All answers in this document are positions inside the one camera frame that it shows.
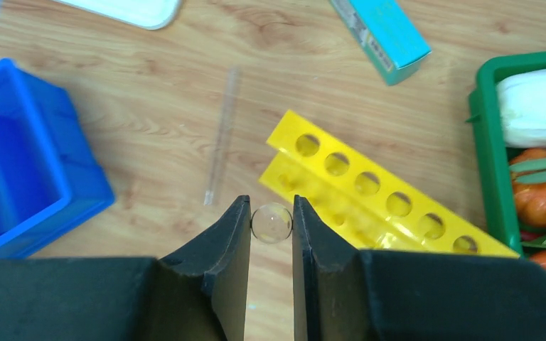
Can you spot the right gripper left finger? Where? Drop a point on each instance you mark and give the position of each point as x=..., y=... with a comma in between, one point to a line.
x=197, y=292

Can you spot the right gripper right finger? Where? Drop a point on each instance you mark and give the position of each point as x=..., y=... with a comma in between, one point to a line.
x=343, y=293

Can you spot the clear test tube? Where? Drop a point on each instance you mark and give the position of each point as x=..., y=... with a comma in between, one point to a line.
x=271, y=223

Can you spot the yellow test tube rack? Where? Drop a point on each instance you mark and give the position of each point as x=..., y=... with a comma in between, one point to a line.
x=362, y=202

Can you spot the clear glass rod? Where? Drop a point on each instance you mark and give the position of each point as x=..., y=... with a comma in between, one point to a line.
x=222, y=137

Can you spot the green vegetable tray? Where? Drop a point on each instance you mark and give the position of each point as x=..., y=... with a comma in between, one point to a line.
x=494, y=156

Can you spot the blue plastic bin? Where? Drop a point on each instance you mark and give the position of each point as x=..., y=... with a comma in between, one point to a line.
x=50, y=181

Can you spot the orange carrot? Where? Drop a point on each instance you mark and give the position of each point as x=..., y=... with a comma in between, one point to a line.
x=530, y=202

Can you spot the teal rectangular box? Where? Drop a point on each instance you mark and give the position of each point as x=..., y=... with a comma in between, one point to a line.
x=386, y=35

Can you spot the napa cabbage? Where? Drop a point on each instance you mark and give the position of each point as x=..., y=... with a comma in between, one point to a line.
x=522, y=106

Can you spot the white tray lid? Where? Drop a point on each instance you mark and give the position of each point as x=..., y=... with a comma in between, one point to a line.
x=147, y=14

